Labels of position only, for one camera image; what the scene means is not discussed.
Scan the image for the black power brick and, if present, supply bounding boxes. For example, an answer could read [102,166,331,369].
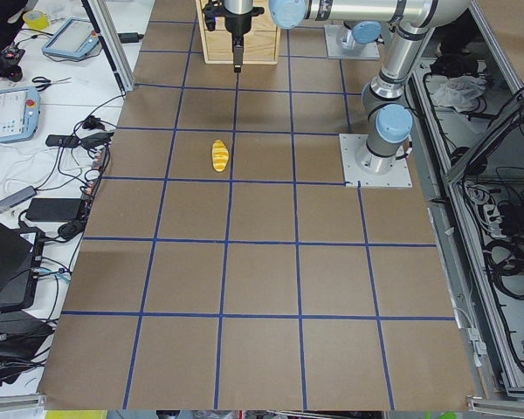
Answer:
[25,198,83,222]

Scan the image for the aluminium frame post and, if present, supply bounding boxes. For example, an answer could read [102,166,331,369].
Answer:
[81,0,134,94]

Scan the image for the wooden drawer cabinet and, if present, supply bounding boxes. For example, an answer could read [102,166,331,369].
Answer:
[196,1,280,65]

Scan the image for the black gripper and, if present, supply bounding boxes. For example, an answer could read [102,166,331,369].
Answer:
[202,0,265,73]

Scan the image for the lower teach pendant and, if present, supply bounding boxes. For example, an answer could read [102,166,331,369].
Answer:
[0,86,40,143]

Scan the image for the white crumpled cloth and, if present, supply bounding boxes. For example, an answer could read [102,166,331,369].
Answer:
[431,76,486,112]

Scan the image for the toy bread loaf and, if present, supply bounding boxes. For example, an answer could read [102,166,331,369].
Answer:
[211,139,230,173]

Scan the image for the teach pendant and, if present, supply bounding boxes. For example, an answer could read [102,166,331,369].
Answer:
[41,17,100,62]
[0,86,40,143]

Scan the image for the yellow tape roll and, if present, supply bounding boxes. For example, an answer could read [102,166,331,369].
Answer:
[23,10,49,31]

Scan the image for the black laptop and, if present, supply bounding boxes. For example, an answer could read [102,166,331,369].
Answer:
[0,223,45,313]

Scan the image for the upper teach pendant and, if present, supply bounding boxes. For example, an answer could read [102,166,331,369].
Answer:
[41,17,100,62]

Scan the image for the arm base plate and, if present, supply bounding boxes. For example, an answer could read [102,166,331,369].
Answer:
[339,134,412,189]
[324,24,380,60]

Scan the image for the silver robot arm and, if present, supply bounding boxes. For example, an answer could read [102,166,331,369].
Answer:
[339,20,381,50]
[202,0,470,104]

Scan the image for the black scissors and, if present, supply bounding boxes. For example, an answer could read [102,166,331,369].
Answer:
[31,76,72,92]

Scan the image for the grey usb hub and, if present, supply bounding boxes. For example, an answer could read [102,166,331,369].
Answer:
[0,186,37,214]

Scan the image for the orange power strip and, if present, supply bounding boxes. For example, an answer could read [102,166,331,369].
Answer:
[80,146,110,202]

